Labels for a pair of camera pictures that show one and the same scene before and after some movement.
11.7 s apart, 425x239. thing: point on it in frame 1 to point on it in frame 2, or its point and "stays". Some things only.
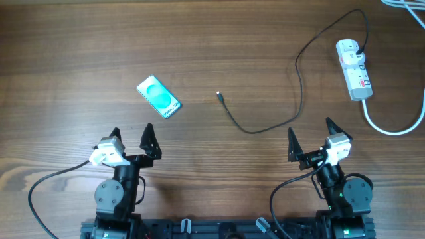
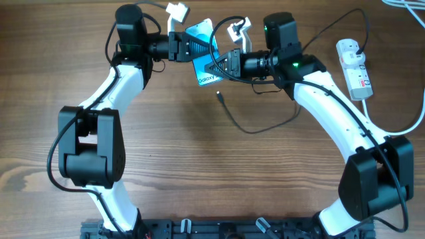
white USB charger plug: (350, 57) stays
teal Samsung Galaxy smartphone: (165, 102) to (204, 31)
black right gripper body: (311, 159) to (236, 64)
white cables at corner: (409, 4) stays
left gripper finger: (116, 132) to (199, 47)
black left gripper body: (137, 161) to (174, 46)
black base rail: (204, 228) stays
